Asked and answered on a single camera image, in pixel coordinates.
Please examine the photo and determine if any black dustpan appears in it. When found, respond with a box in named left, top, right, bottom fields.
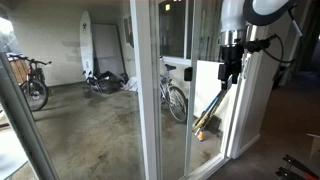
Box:
left=206, top=114, right=222, bottom=135

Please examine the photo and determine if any orange bottle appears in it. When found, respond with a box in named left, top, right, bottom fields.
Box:
left=197, top=130, right=206, bottom=143

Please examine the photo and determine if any wooden balcony railing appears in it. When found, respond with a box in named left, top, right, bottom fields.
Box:
left=9, top=58, right=29, bottom=85

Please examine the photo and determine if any red bicycle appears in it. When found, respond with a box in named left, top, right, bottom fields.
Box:
left=6, top=53, right=53, bottom=113

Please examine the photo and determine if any blue and white bicycle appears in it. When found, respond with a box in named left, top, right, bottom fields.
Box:
left=159, top=55, right=189, bottom=124

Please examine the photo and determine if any white door jamb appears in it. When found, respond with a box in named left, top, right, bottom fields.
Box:
left=227, top=24, right=269, bottom=160

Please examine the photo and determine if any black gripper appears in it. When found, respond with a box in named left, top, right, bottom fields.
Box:
left=218, top=43, right=245, bottom=91

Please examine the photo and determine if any white surfboard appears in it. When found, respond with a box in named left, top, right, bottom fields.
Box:
left=79, top=10, right=95, bottom=80

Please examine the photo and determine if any white framed sliding glass door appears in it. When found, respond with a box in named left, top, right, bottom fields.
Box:
left=129, top=0, right=254, bottom=180

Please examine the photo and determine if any cardboard box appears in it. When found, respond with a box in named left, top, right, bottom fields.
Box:
left=306, top=133, right=320, bottom=160

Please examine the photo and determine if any black wall box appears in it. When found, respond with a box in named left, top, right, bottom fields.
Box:
left=183, top=66, right=194, bottom=82

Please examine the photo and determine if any white framed window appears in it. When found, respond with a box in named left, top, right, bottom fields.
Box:
left=158, top=0, right=193, bottom=66

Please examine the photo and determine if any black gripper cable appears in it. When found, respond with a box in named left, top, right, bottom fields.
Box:
left=263, top=4, right=298, bottom=64

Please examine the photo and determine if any white plastic bag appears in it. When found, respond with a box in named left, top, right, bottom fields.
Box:
left=123, top=76, right=138, bottom=93

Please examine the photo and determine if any white fixed glass door panel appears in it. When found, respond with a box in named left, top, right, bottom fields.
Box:
left=0, top=0, right=198, bottom=180

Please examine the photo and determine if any white leaning board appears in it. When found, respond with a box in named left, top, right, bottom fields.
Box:
left=91, top=23, right=126, bottom=78

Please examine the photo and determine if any blue pole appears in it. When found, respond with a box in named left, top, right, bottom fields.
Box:
left=193, top=89, right=228, bottom=131

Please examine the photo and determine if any black garbage bag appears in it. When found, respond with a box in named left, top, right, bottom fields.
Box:
left=96, top=70, right=129, bottom=95

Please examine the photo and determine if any dark wall picture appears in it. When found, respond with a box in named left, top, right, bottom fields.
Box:
left=123, top=14, right=135, bottom=48

